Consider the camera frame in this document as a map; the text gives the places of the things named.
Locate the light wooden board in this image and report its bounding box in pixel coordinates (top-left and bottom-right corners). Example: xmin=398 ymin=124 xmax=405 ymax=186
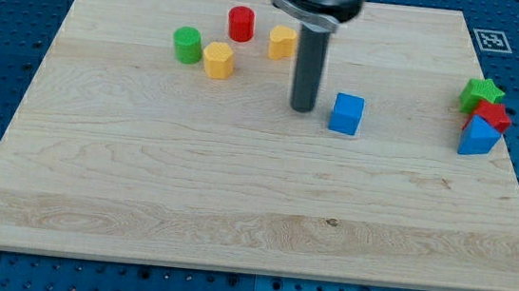
xmin=0 ymin=0 xmax=519 ymax=291

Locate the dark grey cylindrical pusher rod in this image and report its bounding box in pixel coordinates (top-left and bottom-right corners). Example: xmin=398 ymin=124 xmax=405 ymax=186
xmin=290 ymin=23 xmax=331 ymax=113

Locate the red cylinder block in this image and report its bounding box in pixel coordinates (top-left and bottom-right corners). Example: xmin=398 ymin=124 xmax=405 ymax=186
xmin=228 ymin=6 xmax=256 ymax=43

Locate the green cylinder block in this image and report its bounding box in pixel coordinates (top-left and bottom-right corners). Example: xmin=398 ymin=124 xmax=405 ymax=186
xmin=173 ymin=27 xmax=202 ymax=65

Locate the blue triangle block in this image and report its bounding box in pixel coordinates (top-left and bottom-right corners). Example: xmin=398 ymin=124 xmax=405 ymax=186
xmin=457 ymin=115 xmax=502 ymax=155

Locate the green star block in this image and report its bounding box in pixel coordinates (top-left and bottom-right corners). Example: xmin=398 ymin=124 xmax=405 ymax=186
xmin=459 ymin=78 xmax=506 ymax=114

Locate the yellow heart block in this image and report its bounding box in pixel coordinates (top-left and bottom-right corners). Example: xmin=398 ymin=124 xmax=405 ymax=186
xmin=267 ymin=25 xmax=298 ymax=60

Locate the yellow hexagon block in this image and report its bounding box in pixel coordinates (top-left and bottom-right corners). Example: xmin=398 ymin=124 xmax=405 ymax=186
xmin=202 ymin=42 xmax=235 ymax=80

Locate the red star block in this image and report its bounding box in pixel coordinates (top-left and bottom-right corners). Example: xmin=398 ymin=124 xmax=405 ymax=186
xmin=462 ymin=99 xmax=512 ymax=135

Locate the blue cube block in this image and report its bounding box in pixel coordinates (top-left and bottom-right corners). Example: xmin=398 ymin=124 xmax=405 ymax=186
xmin=328 ymin=93 xmax=366 ymax=135

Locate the white fiducial marker tag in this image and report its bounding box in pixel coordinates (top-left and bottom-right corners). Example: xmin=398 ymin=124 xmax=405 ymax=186
xmin=473 ymin=29 xmax=512 ymax=54

